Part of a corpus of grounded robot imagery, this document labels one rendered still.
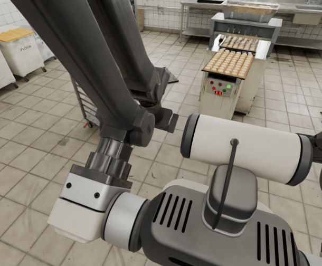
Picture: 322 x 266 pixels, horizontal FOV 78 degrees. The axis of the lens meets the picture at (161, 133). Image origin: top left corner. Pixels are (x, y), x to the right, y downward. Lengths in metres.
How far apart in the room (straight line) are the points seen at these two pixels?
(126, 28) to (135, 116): 0.15
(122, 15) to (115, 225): 0.32
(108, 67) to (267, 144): 0.23
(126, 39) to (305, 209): 2.21
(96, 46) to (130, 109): 0.14
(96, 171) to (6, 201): 2.12
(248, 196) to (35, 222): 2.04
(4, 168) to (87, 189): 2.43
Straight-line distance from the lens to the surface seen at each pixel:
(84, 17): 0.26
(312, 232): 2.27
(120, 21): 0.33
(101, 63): 0.28
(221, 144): 0.27
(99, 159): 0.39
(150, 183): 2.09
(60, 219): 0.39
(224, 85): 2.01
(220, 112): 2.20
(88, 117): 2.74
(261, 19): 2.62
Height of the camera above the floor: 1.75
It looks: 43 degrees down
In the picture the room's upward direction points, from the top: straight up
